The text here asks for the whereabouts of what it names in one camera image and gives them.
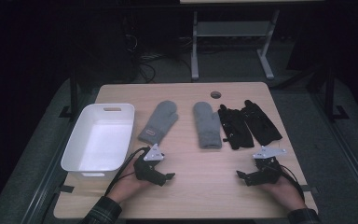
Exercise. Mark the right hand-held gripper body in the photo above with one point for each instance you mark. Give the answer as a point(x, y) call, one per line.
point(268, 169)

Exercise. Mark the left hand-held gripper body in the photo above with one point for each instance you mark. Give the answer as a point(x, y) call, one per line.
point(144, 169)

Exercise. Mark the black glove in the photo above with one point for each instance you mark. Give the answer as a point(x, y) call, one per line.
point(236, 130)
point(261, 123)

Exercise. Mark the grey mitten with label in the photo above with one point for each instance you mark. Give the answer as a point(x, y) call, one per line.
point(160, 123)

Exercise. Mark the white plastic bin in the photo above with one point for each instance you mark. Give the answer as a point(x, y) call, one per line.
point(101, 146)

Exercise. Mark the plain grey mitten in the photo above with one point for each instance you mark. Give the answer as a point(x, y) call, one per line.
point(206, 126)

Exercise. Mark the person's left hand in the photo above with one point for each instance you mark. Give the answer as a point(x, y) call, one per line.
point(127, 186)

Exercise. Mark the person's right hand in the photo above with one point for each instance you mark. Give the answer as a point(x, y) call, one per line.
point(284, 193)

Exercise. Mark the grey tape strip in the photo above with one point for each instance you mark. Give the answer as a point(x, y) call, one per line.
point(310, 188)
point(66, 188)

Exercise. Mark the black upright stand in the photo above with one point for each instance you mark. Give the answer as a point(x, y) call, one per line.
point(73, 93)
point(330, 93)

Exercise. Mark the white metal stand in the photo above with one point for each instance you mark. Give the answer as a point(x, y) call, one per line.
point(230, 29)

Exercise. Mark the grey metal frame rail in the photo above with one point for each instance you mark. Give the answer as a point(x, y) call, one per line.
point(348, 155)
point(48, 174)

